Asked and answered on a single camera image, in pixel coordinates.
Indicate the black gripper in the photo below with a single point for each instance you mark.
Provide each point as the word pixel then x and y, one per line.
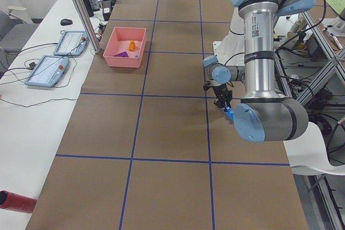
pixel 220 90

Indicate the long blue block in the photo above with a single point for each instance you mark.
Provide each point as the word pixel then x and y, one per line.
pixel 229 113

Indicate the orange block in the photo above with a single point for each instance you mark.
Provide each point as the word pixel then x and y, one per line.
pixel 132 45

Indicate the purple block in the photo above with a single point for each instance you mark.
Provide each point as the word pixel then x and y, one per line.
pixel 122 55

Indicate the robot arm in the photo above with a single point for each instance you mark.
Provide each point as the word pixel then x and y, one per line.
pixel 247 94

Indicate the pink plastic box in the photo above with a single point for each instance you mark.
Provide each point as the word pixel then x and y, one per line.
pixel 119 42

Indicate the black computer mouse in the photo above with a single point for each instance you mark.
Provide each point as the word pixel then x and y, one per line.
pixel 65 22

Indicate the white chair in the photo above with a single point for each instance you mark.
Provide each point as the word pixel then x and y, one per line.
pixel 307 154

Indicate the far teach pendant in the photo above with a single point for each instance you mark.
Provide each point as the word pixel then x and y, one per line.
pixel 71 44

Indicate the teach pendant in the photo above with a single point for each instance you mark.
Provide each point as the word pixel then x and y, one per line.
pixel 48 71
pixel 71 44

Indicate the near teach pendant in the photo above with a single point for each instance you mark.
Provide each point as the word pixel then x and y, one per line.
pixel 48 71

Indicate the red cylinder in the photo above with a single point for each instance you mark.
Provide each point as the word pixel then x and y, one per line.
pixel 16 202

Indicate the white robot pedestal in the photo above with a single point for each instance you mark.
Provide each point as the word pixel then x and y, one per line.
pixel 230 49

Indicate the aluminium frame post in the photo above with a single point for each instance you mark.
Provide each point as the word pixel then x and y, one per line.
pixel 82 12

